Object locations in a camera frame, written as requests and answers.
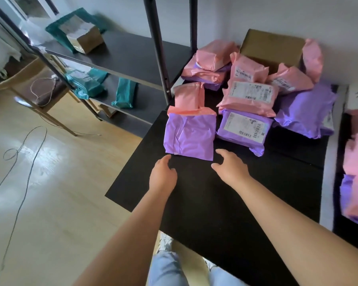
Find person's right hand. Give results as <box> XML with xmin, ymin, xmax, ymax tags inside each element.
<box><xmin>211</xmin><ymin>149</ymin><xmax>252</xmax><ymax>188</ymax></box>

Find person's left hand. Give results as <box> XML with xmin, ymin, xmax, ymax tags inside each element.
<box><xmin>149</xmin><ymin>154</ymin><xmax>178</xmax><ymax>194</ymax></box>

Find person's left forearm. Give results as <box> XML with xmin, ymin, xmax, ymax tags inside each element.
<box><xmin>73</xmin><ymin>187</ymin><xmax>175</xmax><ymax>286</ymax></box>

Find person's right forearm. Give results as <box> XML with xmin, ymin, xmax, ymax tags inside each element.
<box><xmin>230</xmin><ymin>175</ymin><xmax>358</xmax><ymax>286</ymax></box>

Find plain purple mailer parcel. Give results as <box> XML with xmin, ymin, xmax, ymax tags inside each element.
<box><xmin>164</xmin><ymin>112</ymin><xmax>217</xmax><ymax>161</ymax></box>

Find purple mailer parcel white label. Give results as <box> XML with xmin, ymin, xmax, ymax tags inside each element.
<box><xmin>216</xmin><ymin>109</ymin><xmax>274</xmax><ymax>157</ymax></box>

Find pile of pink parcels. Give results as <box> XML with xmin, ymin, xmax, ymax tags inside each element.
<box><xmin>167</xmin><ymin>39</ymin><xmax>324</xmax><ymax>118</ymax></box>

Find narrow teal mailer parcel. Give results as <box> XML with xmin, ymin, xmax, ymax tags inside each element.
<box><xmin>111</xmin><ymin>78</ymin><xmax>138</xmax><ymax>109</ymax></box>

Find person's white shoe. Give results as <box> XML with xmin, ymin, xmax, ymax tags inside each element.
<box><xmin>158</xmin><ymin>232</ymin><xmax>174</xmax><ymax>253</ymax></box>
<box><xmin>203</xmin><ymin>257</ymin><xmax>219</xmax><ymax>272</ymax></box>

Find flat purple mailer parcel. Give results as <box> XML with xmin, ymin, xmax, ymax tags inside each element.
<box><xmin>183</xmin><ymin>64</ymin><xmax>232</xmax><ymax>91</ymax></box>

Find large purple mailer parcel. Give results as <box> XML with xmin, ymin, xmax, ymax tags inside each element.
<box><xmin>273</xmin><ymin>83</ymin><xmax>338</xmax><ymax>140</ymax></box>

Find person's blue jeans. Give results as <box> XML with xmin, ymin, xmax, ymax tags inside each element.
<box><xmin>147</xmin><ymin>251</ymin><xmax>249</xmax><ymax>286</ymax></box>

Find black metal shelf rack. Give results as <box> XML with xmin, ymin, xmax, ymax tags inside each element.
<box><xmin>0</xmin><ymin>0</ymin><xmax>198</xmax><ymax>138</ymax></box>

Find large brown cardboard box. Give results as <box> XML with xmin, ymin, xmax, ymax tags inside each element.
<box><xmin>239</xmin><ymin>29</ymin><xmax>306</xmax><ymax>75</ymax></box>

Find small open cardboard box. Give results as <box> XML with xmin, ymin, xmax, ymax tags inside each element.
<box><xmin>66</xmin><ymin>24</ymin><xmax>104</xmax><ymax>54</ymax></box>

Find wooden chair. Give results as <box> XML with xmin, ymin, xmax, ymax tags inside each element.
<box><xmin>0</xmin><ymin>54</ymin><xmax>82</xmax><ymax>137</ymax></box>

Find teal mailer bag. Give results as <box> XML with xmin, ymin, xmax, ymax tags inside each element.
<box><xmin>46</xmin><ymin>8</ymin><xmax>105</xmax><ymax>54</ymax></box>

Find clear plastic bag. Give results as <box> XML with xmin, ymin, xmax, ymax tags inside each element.
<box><xmin>19</xmin><ymin>20</ymin><xmax>58</xmax><ymax>48</ymax></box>

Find white cord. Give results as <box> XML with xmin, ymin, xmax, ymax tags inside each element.
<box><xmin>30</xmin><ymin>75</ymin><xmax>58</xmax><ymax>106</ymax></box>

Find grey floor cable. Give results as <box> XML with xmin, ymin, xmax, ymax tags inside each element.
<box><xmin>0</xmin><ymin>126</ymin><xmax>48</xmax><ymax>271</ymax></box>

